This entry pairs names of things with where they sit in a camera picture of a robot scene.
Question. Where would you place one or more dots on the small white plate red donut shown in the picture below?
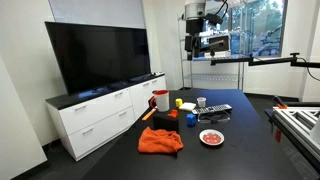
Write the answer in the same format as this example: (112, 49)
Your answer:
(211, 137)

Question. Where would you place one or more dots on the black stereo camera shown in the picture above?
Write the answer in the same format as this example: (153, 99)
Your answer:
(219, 43)

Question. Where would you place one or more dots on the clear safety glasses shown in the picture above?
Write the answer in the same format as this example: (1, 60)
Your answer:
(213, 117)

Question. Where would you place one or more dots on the white mug red inside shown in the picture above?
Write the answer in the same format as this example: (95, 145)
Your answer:
(162, 101)

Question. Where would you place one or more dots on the orange plastic block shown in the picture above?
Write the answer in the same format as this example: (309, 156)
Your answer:
(173, 114)

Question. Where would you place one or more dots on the orange cloth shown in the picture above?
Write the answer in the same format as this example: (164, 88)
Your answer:
(160, 141)

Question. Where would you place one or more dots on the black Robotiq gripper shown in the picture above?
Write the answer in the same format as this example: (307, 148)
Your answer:
(195, 26)

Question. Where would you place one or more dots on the white drawer cabinet black top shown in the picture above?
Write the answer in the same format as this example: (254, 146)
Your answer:
(100, 113)

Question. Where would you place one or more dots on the blue star block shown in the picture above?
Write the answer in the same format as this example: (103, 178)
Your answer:
(191, 120)

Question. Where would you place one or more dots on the pale yellow sticky note pad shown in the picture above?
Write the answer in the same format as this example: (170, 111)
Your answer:
(187, 106)

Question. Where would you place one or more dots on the aluminium extrusion frame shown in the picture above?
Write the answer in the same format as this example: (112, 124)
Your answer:
(298, 123)

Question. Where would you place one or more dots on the orange marker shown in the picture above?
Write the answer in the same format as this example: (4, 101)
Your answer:
(149, 115)

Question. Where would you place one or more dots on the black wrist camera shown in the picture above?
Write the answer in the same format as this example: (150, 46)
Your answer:
(214, 19)

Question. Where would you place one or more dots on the orange black clamp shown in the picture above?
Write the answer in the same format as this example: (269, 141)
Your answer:
(280, 102)

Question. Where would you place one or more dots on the glass window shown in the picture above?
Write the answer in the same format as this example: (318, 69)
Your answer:
(256, 26)

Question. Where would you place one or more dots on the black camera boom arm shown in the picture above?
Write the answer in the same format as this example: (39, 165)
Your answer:
(266, 61)

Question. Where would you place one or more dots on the large black flat television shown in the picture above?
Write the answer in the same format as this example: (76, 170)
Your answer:
(100, 56)

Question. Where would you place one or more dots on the yellow pentagon block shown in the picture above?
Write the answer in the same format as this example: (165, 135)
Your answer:
(179, 102)

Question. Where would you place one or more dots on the silver black remote control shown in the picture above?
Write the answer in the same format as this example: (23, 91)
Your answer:
(211, 109)

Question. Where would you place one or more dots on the coffee pod red lid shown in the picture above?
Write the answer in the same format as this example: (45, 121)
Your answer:
(201, 102)

